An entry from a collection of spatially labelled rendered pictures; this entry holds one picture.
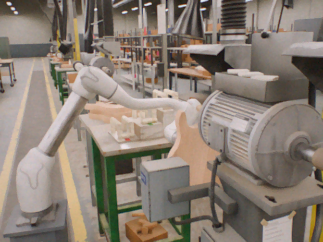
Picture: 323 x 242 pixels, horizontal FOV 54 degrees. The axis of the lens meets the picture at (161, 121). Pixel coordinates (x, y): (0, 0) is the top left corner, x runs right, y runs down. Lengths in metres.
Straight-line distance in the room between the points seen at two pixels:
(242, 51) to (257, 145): 0.46
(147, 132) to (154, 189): 0.96
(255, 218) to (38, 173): 1.05
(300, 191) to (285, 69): 0.38
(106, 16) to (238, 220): 2.80
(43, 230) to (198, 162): 0.81
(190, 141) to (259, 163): 0.65
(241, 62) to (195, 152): 0.53
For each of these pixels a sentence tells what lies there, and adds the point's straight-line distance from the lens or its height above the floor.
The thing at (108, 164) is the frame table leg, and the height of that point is 0.85.
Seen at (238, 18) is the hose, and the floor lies 1.63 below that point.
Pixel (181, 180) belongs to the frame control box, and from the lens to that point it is 1.16.
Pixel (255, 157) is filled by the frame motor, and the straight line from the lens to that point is 0.92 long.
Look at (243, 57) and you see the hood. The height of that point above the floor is 1.48.
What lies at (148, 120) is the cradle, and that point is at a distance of 2.06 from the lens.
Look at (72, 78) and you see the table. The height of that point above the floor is 0.98.
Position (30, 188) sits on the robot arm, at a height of 0.88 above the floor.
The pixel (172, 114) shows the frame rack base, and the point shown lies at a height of 1.07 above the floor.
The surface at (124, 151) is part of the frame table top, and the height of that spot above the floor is 0.92.
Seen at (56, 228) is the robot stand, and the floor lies 0.69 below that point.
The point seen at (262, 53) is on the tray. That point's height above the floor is 1.50.
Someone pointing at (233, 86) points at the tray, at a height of 1.40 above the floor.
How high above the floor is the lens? 1.56
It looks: 14 degrees down
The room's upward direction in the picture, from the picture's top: 1 degrees counter-clockwise
